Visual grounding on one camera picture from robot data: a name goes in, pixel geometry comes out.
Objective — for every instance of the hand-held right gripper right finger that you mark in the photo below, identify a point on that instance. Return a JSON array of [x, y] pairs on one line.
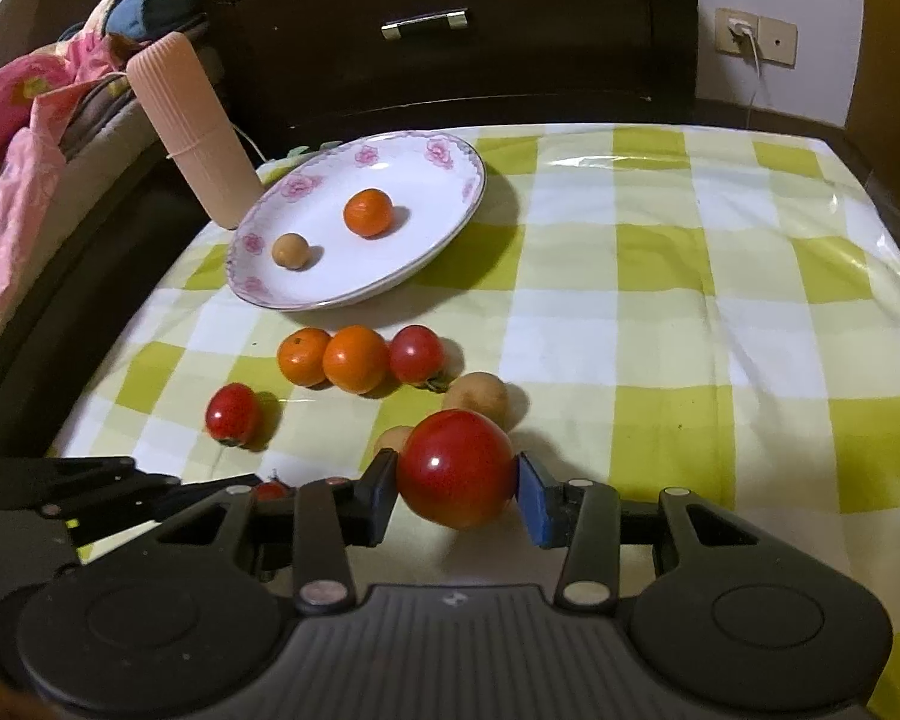
[[538, 502]]

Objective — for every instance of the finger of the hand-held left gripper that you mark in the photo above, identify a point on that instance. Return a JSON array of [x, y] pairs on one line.
[[142, 495]]

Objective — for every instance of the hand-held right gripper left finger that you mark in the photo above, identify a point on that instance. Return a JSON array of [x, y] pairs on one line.
[[379, 499]]

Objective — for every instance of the brown longan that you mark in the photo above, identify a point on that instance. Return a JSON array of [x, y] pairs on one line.
[[392, 439], [291, 250], [476, 397]]

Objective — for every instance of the large red tomato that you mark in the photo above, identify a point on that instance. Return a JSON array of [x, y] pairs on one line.
[[457, 469]]

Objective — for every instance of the small red cherry tomato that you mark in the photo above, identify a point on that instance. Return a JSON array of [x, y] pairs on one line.
[[270, 492]]

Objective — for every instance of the orange tangerine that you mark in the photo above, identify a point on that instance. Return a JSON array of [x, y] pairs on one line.
[[356, 358], [304, 357], [368, 212]]

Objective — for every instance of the white plate with pink flowers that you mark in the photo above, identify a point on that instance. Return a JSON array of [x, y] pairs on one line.
[[420, 187]]

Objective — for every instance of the yellow white checkered tablecloth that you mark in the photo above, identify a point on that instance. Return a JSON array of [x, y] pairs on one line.
[[645, 315]]

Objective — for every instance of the pink floral blanket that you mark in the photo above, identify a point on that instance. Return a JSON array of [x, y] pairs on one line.
[[7, 165]]

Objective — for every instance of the green white cloth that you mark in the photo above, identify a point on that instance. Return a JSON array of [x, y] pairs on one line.
[[304, 150]]

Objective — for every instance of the pink ribbed cylinder case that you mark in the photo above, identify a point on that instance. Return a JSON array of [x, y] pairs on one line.
[[191, 127]]

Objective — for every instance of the grey striped mattress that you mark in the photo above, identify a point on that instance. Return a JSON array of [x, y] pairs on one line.
[[105, 120]]

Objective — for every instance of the dark wooden nightstand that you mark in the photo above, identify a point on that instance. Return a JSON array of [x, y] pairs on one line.
[[495, 67]]

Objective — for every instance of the white charger plug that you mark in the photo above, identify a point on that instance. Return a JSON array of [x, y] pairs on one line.
[[741, 30]]

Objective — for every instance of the beige wall socket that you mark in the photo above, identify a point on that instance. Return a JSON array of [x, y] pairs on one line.
[[776, 41]]

